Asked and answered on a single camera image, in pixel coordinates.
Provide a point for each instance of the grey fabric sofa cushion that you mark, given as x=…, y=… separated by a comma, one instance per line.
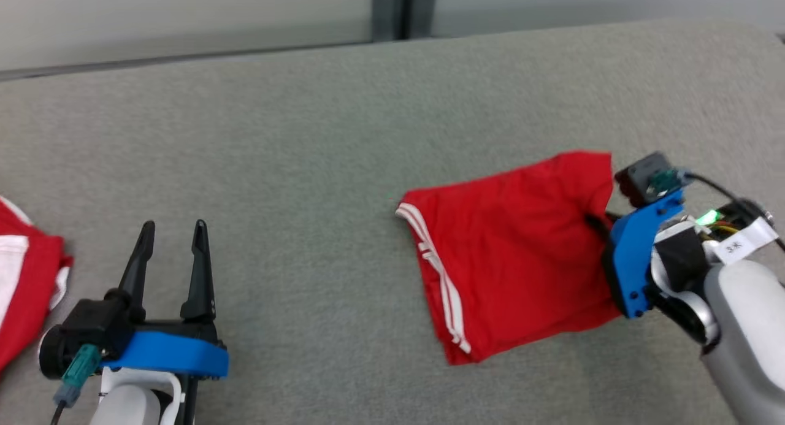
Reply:
x=306, y=167

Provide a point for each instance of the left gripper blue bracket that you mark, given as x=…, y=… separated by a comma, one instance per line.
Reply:
x=172, y=354

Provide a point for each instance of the white paper label tag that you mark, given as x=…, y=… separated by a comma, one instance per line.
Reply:
x=745, y=241

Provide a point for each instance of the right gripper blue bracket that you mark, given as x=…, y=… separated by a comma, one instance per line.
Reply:
x=638, y=253

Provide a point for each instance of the red basketball jersey white trim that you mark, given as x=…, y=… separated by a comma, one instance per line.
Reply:
x=521, y=253

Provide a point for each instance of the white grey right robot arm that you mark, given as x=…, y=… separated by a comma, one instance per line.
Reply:
x=748, y=327

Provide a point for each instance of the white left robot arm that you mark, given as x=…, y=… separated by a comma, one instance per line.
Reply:
x=129, y=406

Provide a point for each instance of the red shorts white stripe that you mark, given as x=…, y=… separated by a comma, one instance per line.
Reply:
x=30, y=290

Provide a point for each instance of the grey metal wall post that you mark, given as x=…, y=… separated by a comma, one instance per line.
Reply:
x=405, y=8

